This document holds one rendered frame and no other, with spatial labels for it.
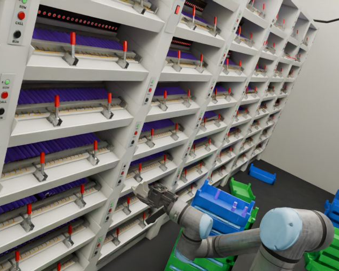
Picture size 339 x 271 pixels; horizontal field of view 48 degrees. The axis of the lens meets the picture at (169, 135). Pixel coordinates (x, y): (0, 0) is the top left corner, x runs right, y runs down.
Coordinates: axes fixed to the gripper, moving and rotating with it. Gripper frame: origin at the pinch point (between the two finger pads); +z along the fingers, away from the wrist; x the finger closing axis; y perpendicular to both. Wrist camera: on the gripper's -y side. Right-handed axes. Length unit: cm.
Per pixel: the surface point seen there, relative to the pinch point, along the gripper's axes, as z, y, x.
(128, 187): 8.5, -7.4, -12.4
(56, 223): 8.2, -8.8, 34.9
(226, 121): 10, 14, -135
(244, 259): -46, -61, -106
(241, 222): -41, -11, -48
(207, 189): -14, -10, -64
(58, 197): 14.7, -3.0, 29.3
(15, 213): 15, -3, 49
